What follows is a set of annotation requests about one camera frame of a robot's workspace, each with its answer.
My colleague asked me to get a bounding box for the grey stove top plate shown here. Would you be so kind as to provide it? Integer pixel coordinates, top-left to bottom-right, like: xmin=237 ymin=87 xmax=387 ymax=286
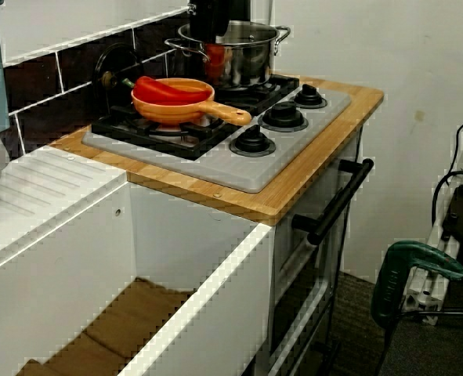
xmin=81 ymin=83 xmax=353 ymax=194

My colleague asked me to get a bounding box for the red toy pepper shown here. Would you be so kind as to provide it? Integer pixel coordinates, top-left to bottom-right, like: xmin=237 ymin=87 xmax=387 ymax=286
xmin=121 ymin=76 xmax=212 ymax=103

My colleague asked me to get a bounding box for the black burner grate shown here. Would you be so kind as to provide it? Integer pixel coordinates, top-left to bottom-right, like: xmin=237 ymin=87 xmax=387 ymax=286
xmin=215 ymin=73 xmax=301 ymax=117
xmin=92 ymin=102 xmax=234 ymax=161

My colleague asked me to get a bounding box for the aluminium frame rail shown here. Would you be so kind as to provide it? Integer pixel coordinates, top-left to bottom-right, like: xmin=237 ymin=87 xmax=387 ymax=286
xmin=403 ymin=113 xmax=463 ymax=326

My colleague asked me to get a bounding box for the black stove knob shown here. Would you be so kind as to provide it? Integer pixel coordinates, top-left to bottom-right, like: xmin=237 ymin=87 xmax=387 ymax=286
xmin=230 ymin=124 xmax=277 ymax=155
xmin=289 ymin=84 xmax=329 ymax=110
xmin=257 ymin=100 xmax=309 ymax=132

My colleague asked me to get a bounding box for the black oven door handle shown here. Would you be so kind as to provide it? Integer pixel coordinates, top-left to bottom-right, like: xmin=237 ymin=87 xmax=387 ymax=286
xmin=291 ymin=157 xmax=375 ymax=246

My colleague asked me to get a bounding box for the white oven door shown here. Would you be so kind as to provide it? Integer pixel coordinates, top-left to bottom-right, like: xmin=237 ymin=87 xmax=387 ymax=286
xmin=272 ymin=125 xmax=364 ymax=376

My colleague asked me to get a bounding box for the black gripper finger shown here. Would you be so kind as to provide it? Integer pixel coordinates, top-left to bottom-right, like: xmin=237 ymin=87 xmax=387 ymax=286
xmin=187 ymin=0 xmax=232 ymax=45

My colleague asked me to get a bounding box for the orange toy frying pan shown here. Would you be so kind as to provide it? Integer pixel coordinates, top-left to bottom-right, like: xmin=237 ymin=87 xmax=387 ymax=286
xmin=131 ymin=78 xmax=253 ymax=127

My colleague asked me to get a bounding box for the thick black cable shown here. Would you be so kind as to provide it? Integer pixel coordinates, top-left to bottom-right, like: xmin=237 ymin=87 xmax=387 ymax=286
xmin=432 ymin=170 xmax=463 ymax=228

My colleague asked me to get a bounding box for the white toy sink basin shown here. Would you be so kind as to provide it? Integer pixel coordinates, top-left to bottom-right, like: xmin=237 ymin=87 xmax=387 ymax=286
xmin=0 ymin=146 xmax=275 ymax=376

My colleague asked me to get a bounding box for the silver steel pot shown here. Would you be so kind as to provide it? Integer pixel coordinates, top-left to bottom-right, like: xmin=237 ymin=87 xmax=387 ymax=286
xmin=164 ymin=20 xmax=291 ymax=89

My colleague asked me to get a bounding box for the dark glass pot lid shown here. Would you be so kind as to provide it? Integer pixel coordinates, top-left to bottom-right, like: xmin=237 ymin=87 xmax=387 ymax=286
xmin=92 ymin=42 xmax=142 ymax=121

